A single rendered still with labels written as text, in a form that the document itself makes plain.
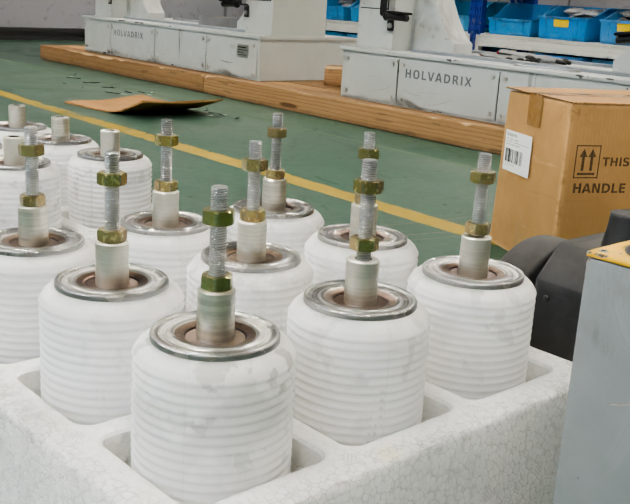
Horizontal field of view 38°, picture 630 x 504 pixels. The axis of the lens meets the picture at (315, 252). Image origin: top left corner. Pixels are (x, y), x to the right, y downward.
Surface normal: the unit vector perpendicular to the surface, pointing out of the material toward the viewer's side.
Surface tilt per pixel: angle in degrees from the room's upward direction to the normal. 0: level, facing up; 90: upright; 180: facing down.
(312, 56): 90
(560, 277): 45
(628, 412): 90
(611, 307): 90
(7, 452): 90
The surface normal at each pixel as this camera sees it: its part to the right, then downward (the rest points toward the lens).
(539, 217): -0.97, 0.01
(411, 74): -0.76, 0.13
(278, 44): 0.64, 0.24
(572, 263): -0.51, -0.59
